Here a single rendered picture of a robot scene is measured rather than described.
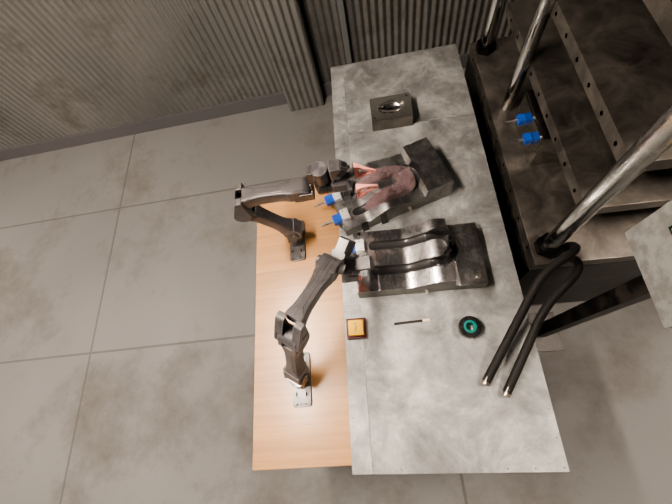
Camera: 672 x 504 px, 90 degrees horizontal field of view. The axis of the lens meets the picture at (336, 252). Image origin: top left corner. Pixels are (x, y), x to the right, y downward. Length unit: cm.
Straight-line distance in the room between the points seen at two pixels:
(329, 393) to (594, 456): 148
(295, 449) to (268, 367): 31
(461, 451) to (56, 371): 274
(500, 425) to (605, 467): 106
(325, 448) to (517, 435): 66
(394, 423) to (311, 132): 233
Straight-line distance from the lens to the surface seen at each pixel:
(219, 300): 256
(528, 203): 168
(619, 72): 145
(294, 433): 144
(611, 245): 171
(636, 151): 110
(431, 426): 138
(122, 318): 298
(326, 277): 103
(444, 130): 183
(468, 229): 148
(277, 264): 156
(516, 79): 184
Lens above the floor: 217
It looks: 66 degrees down
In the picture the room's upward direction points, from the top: 25 degrees counter-clockwise
